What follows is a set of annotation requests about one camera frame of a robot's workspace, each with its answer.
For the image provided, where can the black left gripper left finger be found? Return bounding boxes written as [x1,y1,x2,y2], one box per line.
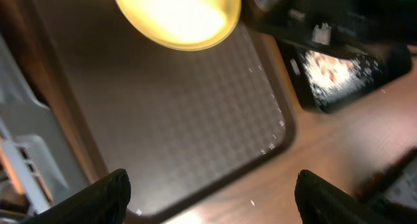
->
[23,169,131,224]

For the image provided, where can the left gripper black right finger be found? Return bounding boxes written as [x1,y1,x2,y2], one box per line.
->
[295,170,391,224]

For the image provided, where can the yellow plate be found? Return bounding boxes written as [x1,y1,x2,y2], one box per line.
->
[115,0,242,51]

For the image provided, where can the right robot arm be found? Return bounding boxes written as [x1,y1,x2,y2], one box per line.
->
[242,0,416,44]

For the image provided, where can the grey dishwasher rack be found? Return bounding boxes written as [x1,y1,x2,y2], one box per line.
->
[1,41,89,214]

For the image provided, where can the dark brown serving tray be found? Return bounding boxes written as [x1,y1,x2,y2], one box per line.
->
[29,0,296,223]

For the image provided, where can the spilled food scraps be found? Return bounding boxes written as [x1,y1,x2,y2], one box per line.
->
[300,50,382,105]

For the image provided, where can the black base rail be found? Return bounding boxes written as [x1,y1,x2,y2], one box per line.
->
[354,148,416,223]

